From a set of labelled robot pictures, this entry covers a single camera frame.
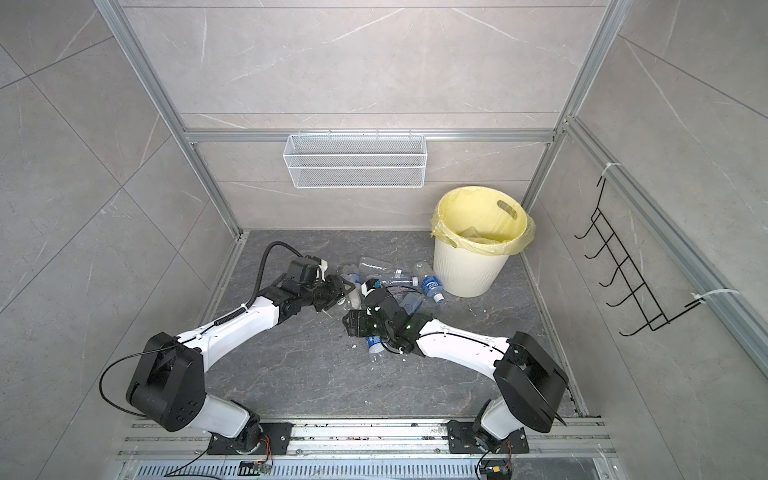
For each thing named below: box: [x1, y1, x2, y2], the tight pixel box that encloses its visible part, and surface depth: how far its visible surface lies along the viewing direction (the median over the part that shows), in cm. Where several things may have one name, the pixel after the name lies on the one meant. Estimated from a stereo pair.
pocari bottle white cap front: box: [366, 336, 385, 363], surface depth 87 cm
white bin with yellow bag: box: [430, 186, 536, 298], surface depth 93 cm
